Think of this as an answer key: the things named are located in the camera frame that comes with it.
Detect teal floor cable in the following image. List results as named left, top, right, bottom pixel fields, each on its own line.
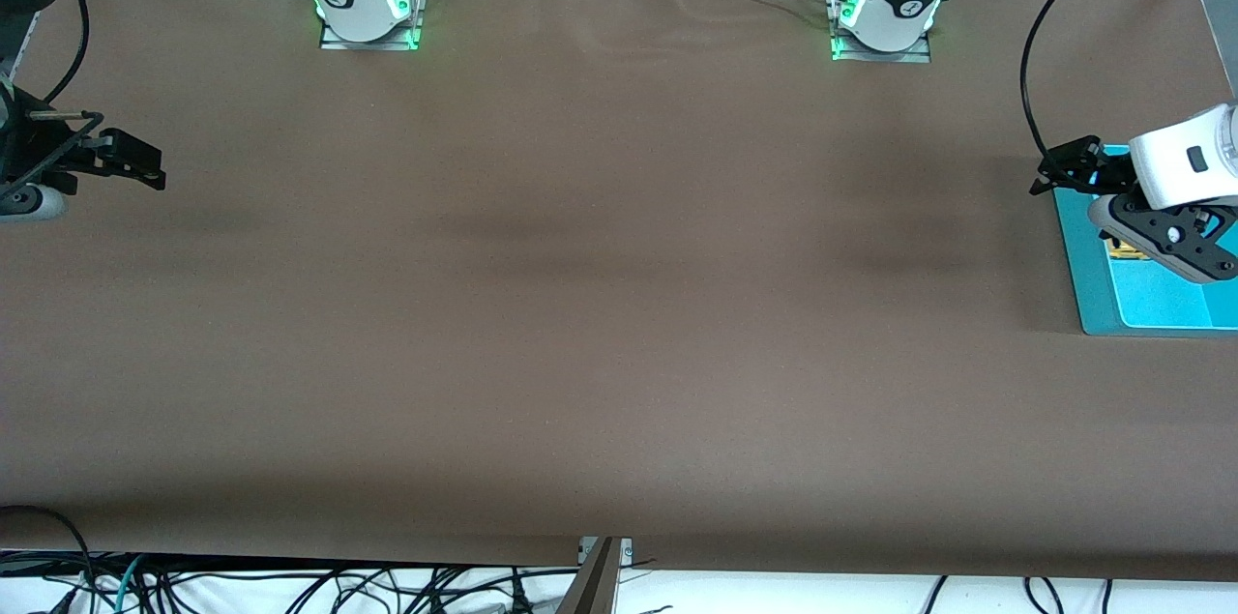
left=114, top=553, right=148, bottom=614

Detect brown table cover sheet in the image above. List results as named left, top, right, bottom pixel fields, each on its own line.
left=0, top=0, right=1238, bottom=582

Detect metal base plate right arm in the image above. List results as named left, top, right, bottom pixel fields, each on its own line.
left=319, top=0, right=423, bottom=51

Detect metal base plate left arm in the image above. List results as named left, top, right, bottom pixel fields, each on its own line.
left=830, top=15, right=933, bottom=64

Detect teal plastic storage bin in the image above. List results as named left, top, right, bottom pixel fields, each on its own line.
left=1052, top=145, right=1238, bottom=337

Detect silver frame bracket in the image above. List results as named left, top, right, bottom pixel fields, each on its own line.
left=577, top=537, right=635, bottom=567

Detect black looped floor cable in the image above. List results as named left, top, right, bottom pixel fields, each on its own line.
left=0, top=504, right=98, bottom=614

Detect dark table frame beam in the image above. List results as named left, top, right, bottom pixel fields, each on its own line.
left=556, top=537, right=622, bottom=614

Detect tangled black floor cables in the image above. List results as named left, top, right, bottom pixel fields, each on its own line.
left=0, top=551, right=581, bottom=614

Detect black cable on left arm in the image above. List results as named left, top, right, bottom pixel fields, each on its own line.
left=1019, top=0, right=1238, bottom=161

